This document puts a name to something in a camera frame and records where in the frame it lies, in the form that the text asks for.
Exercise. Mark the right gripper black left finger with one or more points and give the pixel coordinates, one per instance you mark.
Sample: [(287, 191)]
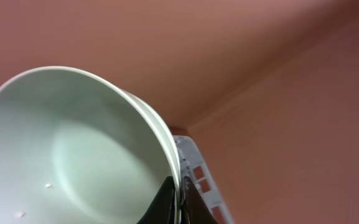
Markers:
[(162, 208)]

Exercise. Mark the green bowl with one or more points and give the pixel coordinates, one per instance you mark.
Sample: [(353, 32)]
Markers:
[(74, 148)]

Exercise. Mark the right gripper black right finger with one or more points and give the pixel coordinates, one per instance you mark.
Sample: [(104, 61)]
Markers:
[(193, 208)]

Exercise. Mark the grey dishwasher rack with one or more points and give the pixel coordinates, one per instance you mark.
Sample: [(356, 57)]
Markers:
[(193, 165)]

